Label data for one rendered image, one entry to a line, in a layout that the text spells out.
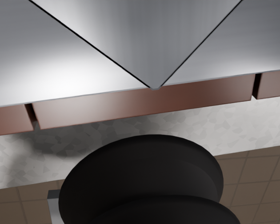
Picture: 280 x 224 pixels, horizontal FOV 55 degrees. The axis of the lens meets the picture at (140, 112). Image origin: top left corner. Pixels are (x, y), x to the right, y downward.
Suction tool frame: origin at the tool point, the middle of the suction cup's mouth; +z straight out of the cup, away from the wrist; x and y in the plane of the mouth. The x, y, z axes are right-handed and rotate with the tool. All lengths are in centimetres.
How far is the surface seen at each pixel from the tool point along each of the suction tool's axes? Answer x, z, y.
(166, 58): 0.1, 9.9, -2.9
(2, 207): 103, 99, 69
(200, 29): -1.3, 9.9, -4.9
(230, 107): 16.8, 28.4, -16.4
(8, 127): 5.3, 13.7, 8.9
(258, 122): 20.8, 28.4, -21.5
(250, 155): 97, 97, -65
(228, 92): 5.3, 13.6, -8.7
